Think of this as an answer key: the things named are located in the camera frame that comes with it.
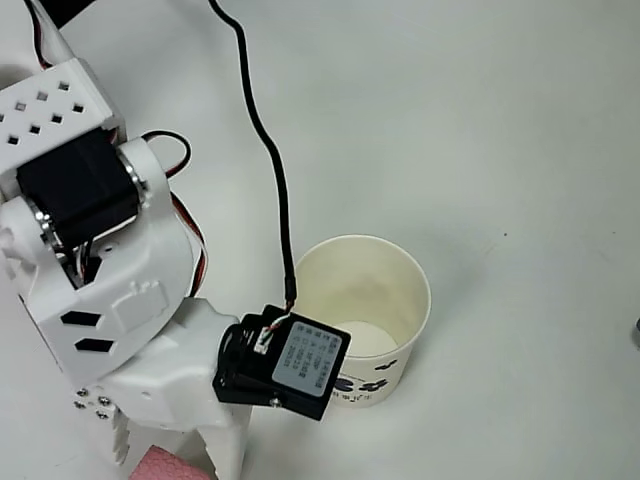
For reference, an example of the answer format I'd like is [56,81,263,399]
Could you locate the black camera cable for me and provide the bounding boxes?
[208,0,299,309]

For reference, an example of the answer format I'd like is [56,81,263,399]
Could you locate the pink foam block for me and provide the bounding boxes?
[128,446,216,480]

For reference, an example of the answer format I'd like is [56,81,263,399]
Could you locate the black camera box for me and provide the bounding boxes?
[212,303,353,423]

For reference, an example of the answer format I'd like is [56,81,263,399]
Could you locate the white paper cup flower print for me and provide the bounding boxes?
[293,233,432,409]

